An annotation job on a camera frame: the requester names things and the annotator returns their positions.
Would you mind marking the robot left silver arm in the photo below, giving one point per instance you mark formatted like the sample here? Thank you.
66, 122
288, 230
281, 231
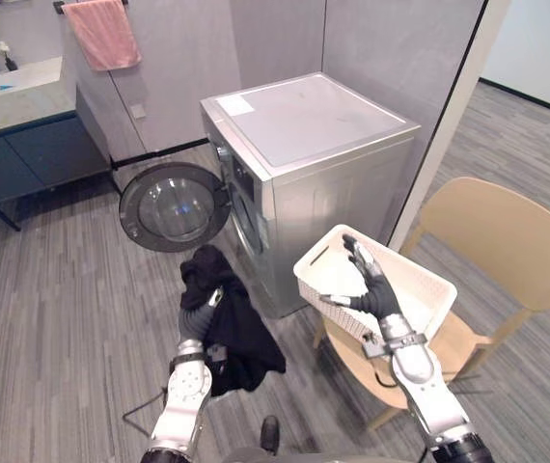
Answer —
183, 390

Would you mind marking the washing machine control knob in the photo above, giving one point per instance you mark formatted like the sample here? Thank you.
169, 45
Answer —
223, 152

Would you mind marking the grey wall socket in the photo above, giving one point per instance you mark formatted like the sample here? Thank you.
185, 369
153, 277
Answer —
138, 111

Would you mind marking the pink towel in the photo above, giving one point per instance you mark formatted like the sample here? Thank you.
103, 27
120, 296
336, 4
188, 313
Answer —
103, 36

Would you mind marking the white sticker on washer lid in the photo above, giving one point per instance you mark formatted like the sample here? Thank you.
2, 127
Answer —
234, 104

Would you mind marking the round glass washing machine door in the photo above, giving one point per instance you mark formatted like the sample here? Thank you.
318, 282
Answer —
173, 207

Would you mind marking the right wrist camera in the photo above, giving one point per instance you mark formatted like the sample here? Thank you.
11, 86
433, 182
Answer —
376, 346

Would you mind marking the robot right silver arm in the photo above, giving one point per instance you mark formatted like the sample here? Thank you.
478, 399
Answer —
424, 381

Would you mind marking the dark blue vanity cabinet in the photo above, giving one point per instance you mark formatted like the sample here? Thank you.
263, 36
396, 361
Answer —
38, 152

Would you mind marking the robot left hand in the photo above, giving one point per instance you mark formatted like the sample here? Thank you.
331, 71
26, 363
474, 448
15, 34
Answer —
195, 324

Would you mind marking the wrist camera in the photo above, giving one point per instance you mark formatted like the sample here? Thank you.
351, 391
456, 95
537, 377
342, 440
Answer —
217, 358
376, 346

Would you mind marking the black garment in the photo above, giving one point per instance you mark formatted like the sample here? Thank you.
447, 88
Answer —
239, 333

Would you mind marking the black baseboard strip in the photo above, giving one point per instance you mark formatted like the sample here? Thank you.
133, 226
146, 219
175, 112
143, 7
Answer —
159, 153

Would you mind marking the white flowers in dark vase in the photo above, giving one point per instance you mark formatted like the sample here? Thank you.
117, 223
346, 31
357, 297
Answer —
4, 52

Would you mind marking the white plastic laundry basket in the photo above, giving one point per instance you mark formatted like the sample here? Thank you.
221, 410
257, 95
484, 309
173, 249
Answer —
420, 289

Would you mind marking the beige wooden chair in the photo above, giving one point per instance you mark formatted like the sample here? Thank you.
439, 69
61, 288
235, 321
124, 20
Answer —
497, 231

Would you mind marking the black washer display panel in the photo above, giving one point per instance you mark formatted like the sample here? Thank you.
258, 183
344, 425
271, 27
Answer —
242, 177

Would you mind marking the silver front-load washing machine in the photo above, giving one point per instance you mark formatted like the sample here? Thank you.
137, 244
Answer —
323, 159

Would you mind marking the pale stone sink counter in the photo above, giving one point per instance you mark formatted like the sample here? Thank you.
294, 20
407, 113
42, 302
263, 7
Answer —
19, 99

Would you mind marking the black towel rail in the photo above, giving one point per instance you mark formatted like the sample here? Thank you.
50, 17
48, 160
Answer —
58, 7

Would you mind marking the robot left dark foot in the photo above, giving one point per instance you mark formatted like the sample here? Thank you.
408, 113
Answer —
270, 434

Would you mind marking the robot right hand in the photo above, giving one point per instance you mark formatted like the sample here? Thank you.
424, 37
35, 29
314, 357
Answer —
381, 296

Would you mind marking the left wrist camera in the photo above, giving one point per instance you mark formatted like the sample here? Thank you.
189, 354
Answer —
217, 358

